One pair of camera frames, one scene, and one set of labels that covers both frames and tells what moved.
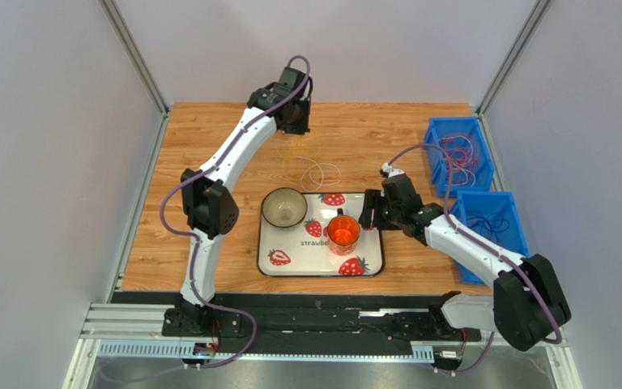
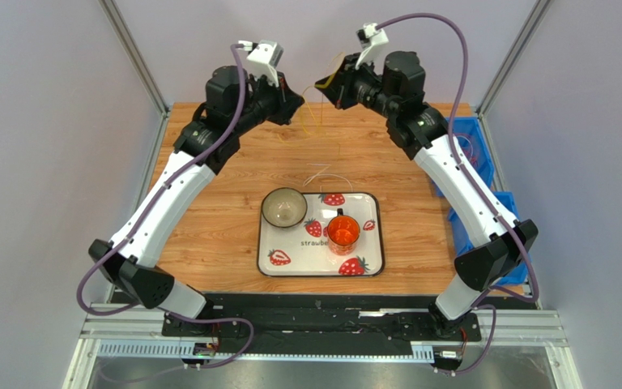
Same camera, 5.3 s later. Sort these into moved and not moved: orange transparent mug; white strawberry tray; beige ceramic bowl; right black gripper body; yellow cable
Moved: right black gripper body; yellow cable
Not moved: beige ceramic bowl; orange transparent mug; white strawberry tray
